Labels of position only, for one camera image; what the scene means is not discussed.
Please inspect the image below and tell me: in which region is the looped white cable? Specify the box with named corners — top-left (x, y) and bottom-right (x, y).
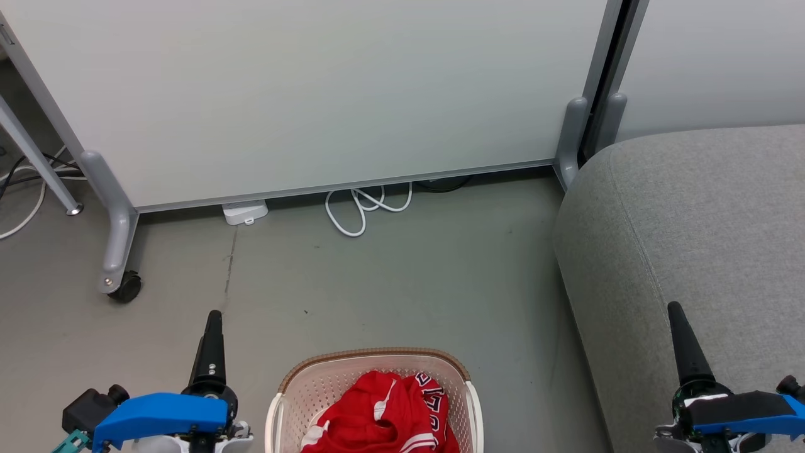
top-left (325, 182), bottom-right (414, 238)

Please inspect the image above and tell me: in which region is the white partition panel grey frame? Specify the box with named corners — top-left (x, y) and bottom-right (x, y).
top-left (0, 0), bottom-right (630, 296)

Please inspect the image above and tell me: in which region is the grey metal table leg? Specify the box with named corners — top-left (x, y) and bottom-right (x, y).
top-left (0, 94), bottom-right (84, 217)

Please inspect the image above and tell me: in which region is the black floor cable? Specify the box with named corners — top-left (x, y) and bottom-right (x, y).
top-left (0, 153), bottom-right (84, 197)

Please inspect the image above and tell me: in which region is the black caster wheel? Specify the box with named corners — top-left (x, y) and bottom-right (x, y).
top-left (108, 271), bottom-right (143, 305)

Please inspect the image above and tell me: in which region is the red jersey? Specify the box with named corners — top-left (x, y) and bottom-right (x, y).
top-left (300, 370), bottom-right (460, 453)

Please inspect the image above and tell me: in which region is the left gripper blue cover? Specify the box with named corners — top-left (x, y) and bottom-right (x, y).
top-left (93, 310), bottom-right (253, 451)

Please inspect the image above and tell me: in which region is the long white floor cable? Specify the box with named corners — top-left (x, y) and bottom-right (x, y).
top-left (0, 146), bottom-right (87, 241)

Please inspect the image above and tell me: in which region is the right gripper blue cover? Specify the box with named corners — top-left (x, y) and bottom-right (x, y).
top-left (654, 301), bottom-right (805, 438)

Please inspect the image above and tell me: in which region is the white power adapter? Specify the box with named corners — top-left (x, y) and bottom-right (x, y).
top-left (221, 199), bottom-right (270, 227)

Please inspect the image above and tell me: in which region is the white plastic laundry basket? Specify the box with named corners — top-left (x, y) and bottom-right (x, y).
top-left (265, 347), bottom-right (486, 453)

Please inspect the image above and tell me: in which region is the grey fabric sofa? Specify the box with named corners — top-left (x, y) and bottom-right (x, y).
top-left (553, 124), bottom-right (805, 453)

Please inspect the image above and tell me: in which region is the black cable under partition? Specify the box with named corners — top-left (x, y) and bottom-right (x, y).
top-left (414, 176), bottom-right (474, 193)

